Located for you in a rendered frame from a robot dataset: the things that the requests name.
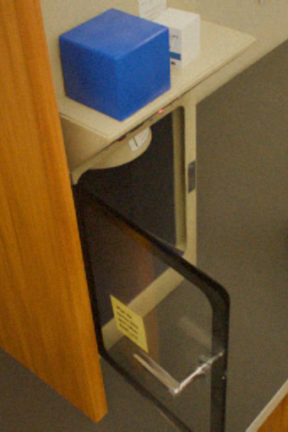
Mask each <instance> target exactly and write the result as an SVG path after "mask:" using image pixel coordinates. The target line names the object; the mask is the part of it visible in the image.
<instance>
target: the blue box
mask: <svg viewBox="0 0 288 432"><path fill-rule="evenodd" d="M58 40H59V46H60V52H61V56H60V57H61V58H62V70H63V76H65V82H66V88H67V94H68V98H70V99H72V100H75V102H79V103H80V104H82V105H85V106H88V107H89V108H92V109H94V110H96V111H99V112H101V113H103V115H106V116H109V117H111V118H113V119H115V120H117V121H120V122H123V121H124V120H126V119H127V118H129V117H130V116H132V115H134V113H135V112H137V111H139V110H140V109H142V108H143V107H145V106H147V105H148V104H150V103H151V102H153V100H155V99H156V98H158V97H160V96H161V95H163V94H164V93H165V92H167V91H168V90H170V89H171V72H170V45H169V28H168V27H166V26H164V25H161V24H159V23H156V22H153V21H150V20H147V19H142V18H140V17H137V16H134V15H131V14H128V13H126V12H123V11H122V10H119V9H115V8H110V9H108V10H106V11H104V12H102V13H101V14H100V15H98V16H96V17H94V18H93V19H89V20H87V21H85V22H84V23H82V24H81V25H80V26H77V27H75V28H73V29H71V30H69V31H68V32H65V33H63V34H61V35H59V36H58Z"/></svg>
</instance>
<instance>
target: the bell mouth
mask: <svg viewBox="0 0 288 432"><path fill-rule="evenodd" d="M150 140H151V131H150V127H149V128H147V129H146V130H143V131H142V132H141V133H140V134H138V135H137V136H135V137H134V138H131V139H130V140H128V142H127V143H125V144H124V145H123V146H122V147H120V148H117V149H116V150H114V151H113V152H112V153H110V154H108V156H107V157H105V158H104V159H102V160H101V161H99V162H98V163H96V164H95V165H93V166H92V167H90V168H89V169H102V168H109V167H113V166H117V165H122V164H125V163H127V162H129V161H131V160H133V159H136V158H137V157H139V155H140V154H141V153H143V152H144V151H145V150H146V149H147V148H148V147H149V144H150Z"/></svg>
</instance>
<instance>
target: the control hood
mask: <svg viewBox="0 0 288 432"><path fill-rule="evenodd" d="M255 42H256V37H255V36H253V35H249V34H245V33H242V32H239V31H236V30H231V29H228V28H226V27H225V26H223V25H218V24H214V23H211V22H208V21H205V20H202V19H201V20H200V55H199V56H198V57H195V58H194V59H193V60H192V61H191V62H190V63H189V64H188V65H187V66H186V67H185V68H183V69H178V68H175V67H170V72H171V89H170V90H168V91H167V92H165V93H164V94H163V95H161V96H160V97H158V98H156V99H155V100H153V102H151V103H150V104H148V105H147V106H145V107H143V108H142V109H140V110H139V111H137V112H135V113H134V115H132V116H130V117H129V118H127V119H126V120H124V121H117V120H115V119H113V118H111V117H109V116H106V115H103V113H101V112H99V111H96V110H94V109H92V108H89V107H88V106H85V105H82V104H80V103H79V102H75V100H72V99H70V98H68V96H65V97H63V98H61V99H60V100H58V101H57V108H58V114H59V120H60V125H61V131H62V140H63V141H64V147H65V152H66V158H67V163H68V172H72V171H74V169H77V168H78V167H80V166H81V165H82V164H83V163H85V162H86V161H88V160H89V159H92V158H94V157H95V155H96V154H98V153H99V152H100V151H101V150H103V149H105V148H107V147H108V146H110V145H111V144H112V143H114V141H115V140H117V139H119V138H120V137H122V136H123V135H125V134H126V133H127V132H129V131H131V130H133V129H134V128H135V127H136V126H137V125H139V124H140V123H141V122H143V121H146V120H147V119H149V118H150V117H152V116H153V115H154V114H155V113H156V112H157V111H160V110H161V109H163V108H164V107H166V106H167V105H169V104H170V103H171V102H173V100H175V99H177V98H178V97H179V96H181V95H183V94H184V93H187V92H188V91H189V90H190V89H193V87H194V86H195V85H197V84H199V83H202V81H204V80H206V79H207V78H209V77H210V75H213V74H214V73H216V72H217V71H219V70H220V69H221V68H223V67H225V66H226V65H227V63H229V62H230V61H232V60H233V59H235V58H236V57H239V56H240V55H241V54H242V53H243V52H244V51H245V50H247V49H249V48H250V47H252V46H254V45H255Z"/></svg>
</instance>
